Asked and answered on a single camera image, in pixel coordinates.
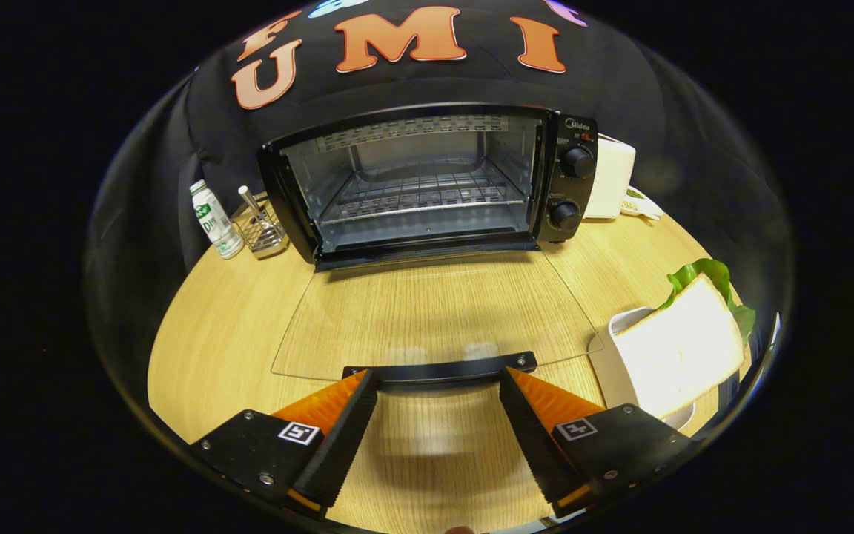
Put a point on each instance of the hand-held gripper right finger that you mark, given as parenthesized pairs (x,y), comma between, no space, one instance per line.
(534,445)

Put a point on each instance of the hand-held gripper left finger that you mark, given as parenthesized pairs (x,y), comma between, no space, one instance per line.
(338,445)

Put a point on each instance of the bread and lettuce sandwich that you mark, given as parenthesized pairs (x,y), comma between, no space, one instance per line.
(683,348)

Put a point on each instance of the black toaster oven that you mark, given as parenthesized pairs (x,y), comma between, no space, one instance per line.
(571,189)

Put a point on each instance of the white pop-up toaster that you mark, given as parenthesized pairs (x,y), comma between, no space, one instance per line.
(612,178)

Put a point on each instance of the white square plate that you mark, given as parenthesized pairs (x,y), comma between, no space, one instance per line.
(603,363)

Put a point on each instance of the white green-label bottle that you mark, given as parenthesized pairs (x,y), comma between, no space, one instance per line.
(213,219)

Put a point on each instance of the metal utensil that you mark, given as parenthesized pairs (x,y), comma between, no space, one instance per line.
(250,200)

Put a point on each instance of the small white bean dish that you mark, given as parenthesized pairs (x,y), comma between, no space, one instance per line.
(638,204)

